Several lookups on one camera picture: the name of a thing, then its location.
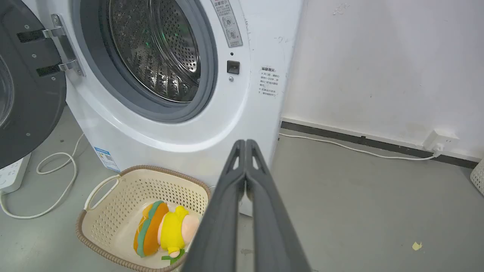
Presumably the white front-load washing machine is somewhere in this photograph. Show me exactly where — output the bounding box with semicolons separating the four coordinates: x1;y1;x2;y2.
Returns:
23;0;305;217

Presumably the cream perforated laundry basket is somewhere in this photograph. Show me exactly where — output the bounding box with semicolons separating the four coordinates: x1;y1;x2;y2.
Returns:
76;165;211;272

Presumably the white power strip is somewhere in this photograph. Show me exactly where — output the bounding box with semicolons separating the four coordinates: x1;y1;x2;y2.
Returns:
0;153;32;195

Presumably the white wall socket plug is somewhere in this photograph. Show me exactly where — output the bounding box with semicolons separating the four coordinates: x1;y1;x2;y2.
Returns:
423;130;459;156

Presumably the hamburger plush doll toy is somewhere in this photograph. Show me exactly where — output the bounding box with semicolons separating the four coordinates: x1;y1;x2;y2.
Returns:
133;201;200;264

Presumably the white power strip cable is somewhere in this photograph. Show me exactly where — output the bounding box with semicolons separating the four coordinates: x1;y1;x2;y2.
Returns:
0;133;86;219

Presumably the dark grey washer door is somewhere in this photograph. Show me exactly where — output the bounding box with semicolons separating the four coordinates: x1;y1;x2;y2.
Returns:
0;0;68;170

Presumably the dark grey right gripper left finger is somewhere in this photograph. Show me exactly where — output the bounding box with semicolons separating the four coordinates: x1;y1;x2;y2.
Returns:
181;139;247;272

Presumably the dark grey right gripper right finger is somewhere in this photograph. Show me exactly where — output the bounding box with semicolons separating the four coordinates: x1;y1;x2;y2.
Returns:
245;139;312;272

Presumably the white perforated basket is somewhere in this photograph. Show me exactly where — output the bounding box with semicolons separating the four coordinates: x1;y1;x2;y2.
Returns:
470;159;484;196

